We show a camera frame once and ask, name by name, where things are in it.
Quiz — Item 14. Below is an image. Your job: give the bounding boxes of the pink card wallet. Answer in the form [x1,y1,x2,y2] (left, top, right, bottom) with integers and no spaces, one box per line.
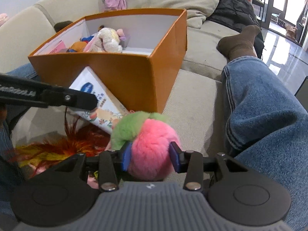
[49,40,67,54]

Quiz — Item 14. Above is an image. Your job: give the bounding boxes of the right leg blue jeans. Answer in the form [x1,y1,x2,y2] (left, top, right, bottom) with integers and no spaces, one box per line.
[216,24,308,231]

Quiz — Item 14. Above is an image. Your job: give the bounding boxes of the pink pompom wooden stick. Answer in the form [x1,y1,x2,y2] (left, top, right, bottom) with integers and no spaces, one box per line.
[0,13,8,26]

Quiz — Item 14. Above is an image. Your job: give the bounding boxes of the white illustrated tissue pack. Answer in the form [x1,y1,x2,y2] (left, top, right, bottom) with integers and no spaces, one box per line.
[66,66,131,135]

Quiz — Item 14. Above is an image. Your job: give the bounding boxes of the left leg blue jeans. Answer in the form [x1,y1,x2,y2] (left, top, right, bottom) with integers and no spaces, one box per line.
[4,20,74,80]

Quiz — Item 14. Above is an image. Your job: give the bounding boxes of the brown bear plush blue outfit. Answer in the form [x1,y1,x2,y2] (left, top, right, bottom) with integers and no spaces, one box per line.
[68,33,104,53]

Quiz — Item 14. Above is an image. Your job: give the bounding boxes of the pink green fluffy pompom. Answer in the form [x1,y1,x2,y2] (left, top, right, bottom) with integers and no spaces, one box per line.
[110,111,181,181]

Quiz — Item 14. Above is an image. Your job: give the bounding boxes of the beige fabric sofa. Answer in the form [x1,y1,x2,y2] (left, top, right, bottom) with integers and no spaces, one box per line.
[1,0,235,157]

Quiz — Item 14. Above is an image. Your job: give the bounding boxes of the leg blue jeans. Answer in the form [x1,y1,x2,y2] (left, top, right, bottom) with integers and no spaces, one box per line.
[216,24,308,231]
[4,20,74,80]

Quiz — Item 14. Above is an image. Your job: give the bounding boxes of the black puffer jacket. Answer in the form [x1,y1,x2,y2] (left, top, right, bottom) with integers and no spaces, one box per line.
[207,0,265,59]

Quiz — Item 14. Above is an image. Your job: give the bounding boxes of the orange cardboard storage box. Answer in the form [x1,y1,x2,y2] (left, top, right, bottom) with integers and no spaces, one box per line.
[29,8,187,113]

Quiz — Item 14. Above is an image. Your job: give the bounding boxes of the red orange feather toy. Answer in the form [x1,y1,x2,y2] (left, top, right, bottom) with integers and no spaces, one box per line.
[8,108,110,176]

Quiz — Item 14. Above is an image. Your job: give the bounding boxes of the white pink bunny plush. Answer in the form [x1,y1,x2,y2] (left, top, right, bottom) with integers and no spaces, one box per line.
[83,27,129,53]

